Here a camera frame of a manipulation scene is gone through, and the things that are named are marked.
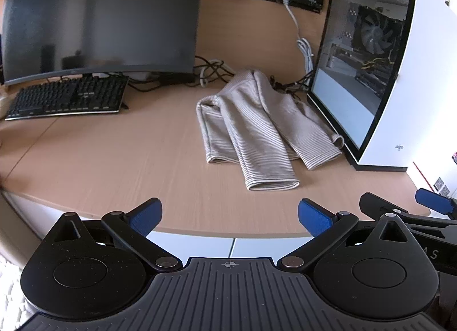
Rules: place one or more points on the beige striped sweater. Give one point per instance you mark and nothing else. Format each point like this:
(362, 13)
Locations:
(257, 120)

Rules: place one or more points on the white box with labels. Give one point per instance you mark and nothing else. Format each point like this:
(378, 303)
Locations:
(425, 181)

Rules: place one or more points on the black curved monitor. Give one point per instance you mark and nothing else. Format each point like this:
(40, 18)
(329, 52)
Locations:
(100, 13)

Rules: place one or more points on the white glass-sided computer case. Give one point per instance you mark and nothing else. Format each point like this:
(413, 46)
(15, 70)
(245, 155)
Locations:
(421, 84)

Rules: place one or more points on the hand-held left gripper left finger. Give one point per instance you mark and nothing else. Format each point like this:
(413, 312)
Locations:
(144, 215)

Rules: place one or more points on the black keyboard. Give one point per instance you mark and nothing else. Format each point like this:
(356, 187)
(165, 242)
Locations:
(64, 99)

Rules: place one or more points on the white quilted mattress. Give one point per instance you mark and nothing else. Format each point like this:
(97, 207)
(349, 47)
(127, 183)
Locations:
(9, 281)

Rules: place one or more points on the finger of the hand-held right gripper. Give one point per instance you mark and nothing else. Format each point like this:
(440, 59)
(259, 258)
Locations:
(375, 205)
(432, 199)

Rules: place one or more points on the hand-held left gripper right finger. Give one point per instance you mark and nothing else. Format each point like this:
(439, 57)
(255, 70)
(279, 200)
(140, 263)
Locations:
(316, 216)

